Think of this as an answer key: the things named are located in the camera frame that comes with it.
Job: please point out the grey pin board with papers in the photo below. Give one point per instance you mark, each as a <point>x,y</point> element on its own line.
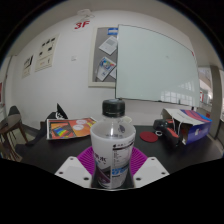
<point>104,50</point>

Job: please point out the large whiteboard on stand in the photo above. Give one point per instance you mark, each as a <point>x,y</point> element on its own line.
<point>156,63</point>

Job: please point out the red wall floor sign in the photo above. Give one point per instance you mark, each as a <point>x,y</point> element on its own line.
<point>81,25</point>

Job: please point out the dark wooden chair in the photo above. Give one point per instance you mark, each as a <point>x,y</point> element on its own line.
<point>10,125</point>

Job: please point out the black skull flag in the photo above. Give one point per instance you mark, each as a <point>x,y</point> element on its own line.
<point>61,113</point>

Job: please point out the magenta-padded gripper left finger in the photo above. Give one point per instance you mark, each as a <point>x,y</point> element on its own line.
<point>71,170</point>

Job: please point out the large white wall poster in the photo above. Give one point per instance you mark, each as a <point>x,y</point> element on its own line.
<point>46,52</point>

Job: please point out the flat round red coaster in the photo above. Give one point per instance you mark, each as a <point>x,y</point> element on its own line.
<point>148,137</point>

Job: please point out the blue and white cardboard box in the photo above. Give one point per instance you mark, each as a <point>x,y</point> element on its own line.
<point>195,128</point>

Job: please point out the orange colourful booklet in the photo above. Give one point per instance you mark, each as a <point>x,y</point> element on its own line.
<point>68,128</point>

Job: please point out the clear black-capped water bottle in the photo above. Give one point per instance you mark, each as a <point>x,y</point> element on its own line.
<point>112,143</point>

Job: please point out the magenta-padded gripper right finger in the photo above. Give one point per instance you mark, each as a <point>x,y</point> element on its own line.
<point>151,170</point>

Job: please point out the small white wall poster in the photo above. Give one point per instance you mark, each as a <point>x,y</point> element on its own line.
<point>27,66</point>

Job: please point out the black and red hand tool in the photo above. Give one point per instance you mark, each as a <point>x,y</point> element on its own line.
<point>169,130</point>

